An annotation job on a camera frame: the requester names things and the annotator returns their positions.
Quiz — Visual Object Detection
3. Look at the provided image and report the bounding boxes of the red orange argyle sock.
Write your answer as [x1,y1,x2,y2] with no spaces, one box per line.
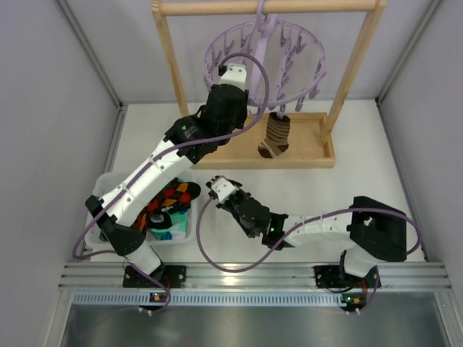
[133,178,201,233]

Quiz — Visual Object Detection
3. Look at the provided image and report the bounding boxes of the brown striped sock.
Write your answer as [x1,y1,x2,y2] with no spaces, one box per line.
[258,112,291,159]

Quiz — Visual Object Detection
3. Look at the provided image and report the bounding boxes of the green sock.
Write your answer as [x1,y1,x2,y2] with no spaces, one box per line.
[170,210,190,228]
[148,220,187,242]

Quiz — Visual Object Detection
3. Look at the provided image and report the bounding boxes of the purple round clip hanger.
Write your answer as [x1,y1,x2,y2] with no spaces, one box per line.
[203,1,326,117]

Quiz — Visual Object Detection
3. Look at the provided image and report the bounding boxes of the black sport sock grey patches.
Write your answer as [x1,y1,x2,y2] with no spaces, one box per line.
[148,213,173,230]

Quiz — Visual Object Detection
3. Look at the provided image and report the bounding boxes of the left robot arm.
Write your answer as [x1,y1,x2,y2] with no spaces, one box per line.
[85,82,248,279]

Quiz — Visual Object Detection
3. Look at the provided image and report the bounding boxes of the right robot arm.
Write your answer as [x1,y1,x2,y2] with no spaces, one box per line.
[206,176,407,278]

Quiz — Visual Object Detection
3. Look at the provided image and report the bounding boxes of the white plastic basket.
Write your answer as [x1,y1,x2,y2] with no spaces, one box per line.
[85,171,198,250]

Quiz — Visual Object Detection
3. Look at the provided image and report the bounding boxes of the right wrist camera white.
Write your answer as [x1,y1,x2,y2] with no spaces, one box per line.
[212,176,239,203]

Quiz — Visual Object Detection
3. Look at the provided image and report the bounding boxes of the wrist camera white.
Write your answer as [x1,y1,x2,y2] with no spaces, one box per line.
[218,64,247,90]
[212,176,239,203]

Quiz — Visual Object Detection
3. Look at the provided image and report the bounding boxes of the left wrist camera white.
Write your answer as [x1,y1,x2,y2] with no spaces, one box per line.
[218,64,247,90]

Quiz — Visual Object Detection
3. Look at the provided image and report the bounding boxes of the wooden hanger rack frame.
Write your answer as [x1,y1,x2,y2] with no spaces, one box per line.
[151,1,386,169]

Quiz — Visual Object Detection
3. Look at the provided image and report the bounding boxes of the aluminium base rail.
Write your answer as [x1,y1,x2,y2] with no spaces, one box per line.
[59,262,452,292]

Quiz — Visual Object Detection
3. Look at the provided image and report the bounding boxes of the slotted cable duct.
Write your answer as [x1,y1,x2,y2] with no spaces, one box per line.
[72,291,366,307]

